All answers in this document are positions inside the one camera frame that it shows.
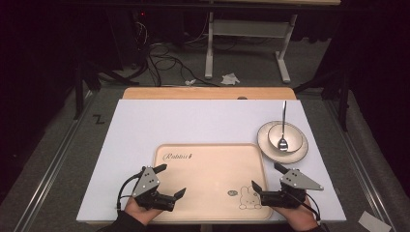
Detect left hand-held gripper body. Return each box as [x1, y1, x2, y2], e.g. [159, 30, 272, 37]
[132, 165, 178, 213]

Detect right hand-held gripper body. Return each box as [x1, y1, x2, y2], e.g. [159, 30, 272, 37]
[259, 169, 325, 210]

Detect person's left hand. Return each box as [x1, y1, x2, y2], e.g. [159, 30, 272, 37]
[123, 195, 164, 227]

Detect person's right hand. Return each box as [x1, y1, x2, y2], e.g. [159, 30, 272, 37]
[271, 196, 321, 232]

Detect cream plate with dark rim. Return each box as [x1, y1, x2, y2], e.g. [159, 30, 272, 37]
[256, 120, 309, 165]

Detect metal spoon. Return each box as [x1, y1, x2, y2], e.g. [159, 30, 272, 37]
[277, 100, 290, 153]

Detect beige tray with rabbit print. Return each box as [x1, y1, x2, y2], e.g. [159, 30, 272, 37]
[151, 142, 275, 223]

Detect cream bowl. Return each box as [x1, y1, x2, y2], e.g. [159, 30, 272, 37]
[267, 123, 305, 154]

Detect white board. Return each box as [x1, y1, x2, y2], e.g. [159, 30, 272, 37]
[75, 99, 348, 224]

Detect wooden table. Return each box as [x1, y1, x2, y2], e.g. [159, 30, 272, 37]
[122, 86, 298, 102]

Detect flat white paper sheet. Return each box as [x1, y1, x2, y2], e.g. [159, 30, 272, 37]
[357, 210, 393, 232]

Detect black stand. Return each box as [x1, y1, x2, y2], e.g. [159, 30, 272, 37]
[292, 68, 353, 132]
[73, 57, 141, 121]

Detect large crumpled white paper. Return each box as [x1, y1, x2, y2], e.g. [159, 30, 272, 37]
[220, 72, 242, 86]

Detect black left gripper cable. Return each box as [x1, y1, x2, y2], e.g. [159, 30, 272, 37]
[115, 170, 145, 213]

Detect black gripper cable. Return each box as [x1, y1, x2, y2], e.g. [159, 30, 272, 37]
[284, 189, 323, 224]
[115, 170, 145, 213]

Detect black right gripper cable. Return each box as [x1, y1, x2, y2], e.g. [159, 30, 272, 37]
[284, 189, 323, 224]

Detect metal floor rail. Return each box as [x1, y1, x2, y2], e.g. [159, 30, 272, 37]
[12, 91, 99, 232]
[324, 99, 398, 232]

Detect black floor cables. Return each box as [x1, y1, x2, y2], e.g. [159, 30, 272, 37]
[133, 13, 221, 88]

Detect white desk frame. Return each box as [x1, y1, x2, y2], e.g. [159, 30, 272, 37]
[204, 11, 300, 84]

